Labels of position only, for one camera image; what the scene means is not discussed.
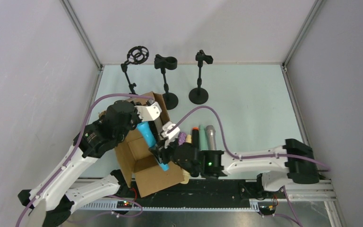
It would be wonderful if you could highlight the silver microphone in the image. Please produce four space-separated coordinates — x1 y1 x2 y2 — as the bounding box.
205 125 216 150

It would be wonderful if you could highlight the aluminium frame post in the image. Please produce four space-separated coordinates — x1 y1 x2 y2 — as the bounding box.
282 0 326 69
60 0 103 70

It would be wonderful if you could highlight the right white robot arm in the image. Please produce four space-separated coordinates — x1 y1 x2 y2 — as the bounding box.
149 139 320 192

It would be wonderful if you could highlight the brown cardboard box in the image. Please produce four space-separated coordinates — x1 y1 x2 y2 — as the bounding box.
100 92 183 196

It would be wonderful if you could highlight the purple cable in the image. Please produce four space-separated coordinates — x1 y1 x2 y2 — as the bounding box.
169 105 331 171
15 93 155 227

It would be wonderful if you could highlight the aluminium frame post right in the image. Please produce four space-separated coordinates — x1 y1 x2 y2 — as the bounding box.
282 0 326 69

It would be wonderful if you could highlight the purple glitter microphone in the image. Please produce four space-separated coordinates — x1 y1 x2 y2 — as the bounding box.
178 131 187 146

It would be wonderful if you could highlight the left controller board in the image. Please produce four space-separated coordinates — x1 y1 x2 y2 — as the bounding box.
114 200 134 210

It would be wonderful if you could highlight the middle round base mic stand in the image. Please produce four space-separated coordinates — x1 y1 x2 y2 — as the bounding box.
154 53 180 111

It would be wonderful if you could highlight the controller board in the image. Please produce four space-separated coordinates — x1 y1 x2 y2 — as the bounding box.
114 200 134 210
258 203 277 216

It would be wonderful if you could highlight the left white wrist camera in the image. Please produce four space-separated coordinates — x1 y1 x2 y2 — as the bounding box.
135 102 162 122

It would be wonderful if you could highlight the mint green microphone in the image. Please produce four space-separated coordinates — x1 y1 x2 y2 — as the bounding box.
199 125 208 151

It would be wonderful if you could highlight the aluminium frame post left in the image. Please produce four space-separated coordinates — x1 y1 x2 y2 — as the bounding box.
60 0 103 70

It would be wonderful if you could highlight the blue microphone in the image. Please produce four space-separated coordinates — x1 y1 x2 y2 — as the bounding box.
137 122 169 171

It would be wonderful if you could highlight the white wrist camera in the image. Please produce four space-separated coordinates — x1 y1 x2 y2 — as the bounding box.
160 121 180 148
135 102 162 122

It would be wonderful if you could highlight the right round base mic stand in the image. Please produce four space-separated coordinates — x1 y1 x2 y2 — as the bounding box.
189 50 214 105

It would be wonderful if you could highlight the right controller board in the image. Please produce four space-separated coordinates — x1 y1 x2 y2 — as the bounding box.
258 203 277 216

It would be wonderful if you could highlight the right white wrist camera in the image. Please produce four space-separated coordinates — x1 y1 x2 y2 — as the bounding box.
160 121 180 148

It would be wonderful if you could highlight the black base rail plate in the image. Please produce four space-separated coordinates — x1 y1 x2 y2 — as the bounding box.
116 179 285 211

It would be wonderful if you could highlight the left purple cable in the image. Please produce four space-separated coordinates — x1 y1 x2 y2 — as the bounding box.
15 93 155 227

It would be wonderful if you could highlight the gold microphone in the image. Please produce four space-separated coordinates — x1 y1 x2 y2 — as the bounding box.
181 134 191 184

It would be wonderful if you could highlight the tripod shock mount stand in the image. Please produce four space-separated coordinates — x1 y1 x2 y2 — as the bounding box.
120 45 150 95

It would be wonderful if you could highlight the round base mic stand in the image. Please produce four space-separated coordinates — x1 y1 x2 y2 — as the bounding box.
154 53 180 111
189 50 214 105

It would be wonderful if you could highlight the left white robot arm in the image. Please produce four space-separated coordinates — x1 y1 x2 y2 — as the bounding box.
18 100 141 227

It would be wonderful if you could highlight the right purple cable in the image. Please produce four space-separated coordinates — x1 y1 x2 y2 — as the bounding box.
169 105 331 171

